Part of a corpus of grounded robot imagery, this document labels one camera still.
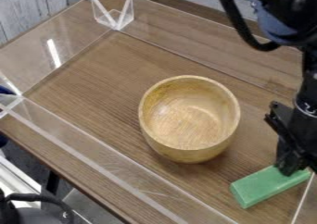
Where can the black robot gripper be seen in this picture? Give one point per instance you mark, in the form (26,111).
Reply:
(296,129)

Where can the green rectangular block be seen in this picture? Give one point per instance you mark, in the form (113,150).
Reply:
(264,184)

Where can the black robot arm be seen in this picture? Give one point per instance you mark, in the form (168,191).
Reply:
(288,22)

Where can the brown wooden bowl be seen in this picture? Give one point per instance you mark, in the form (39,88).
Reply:
(189,116)

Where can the black table leg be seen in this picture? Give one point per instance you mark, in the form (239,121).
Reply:
(53,183)

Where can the blue object at left edge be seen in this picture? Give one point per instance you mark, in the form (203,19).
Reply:
(7,96)

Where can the clear acrylic enclosure wall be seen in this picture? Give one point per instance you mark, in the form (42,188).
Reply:
(80,76)

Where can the clear acrylic corner bracket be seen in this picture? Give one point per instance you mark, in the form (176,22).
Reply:
(114,19)

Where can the grey metal base plate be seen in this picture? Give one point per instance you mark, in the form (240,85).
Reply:
(31,215)

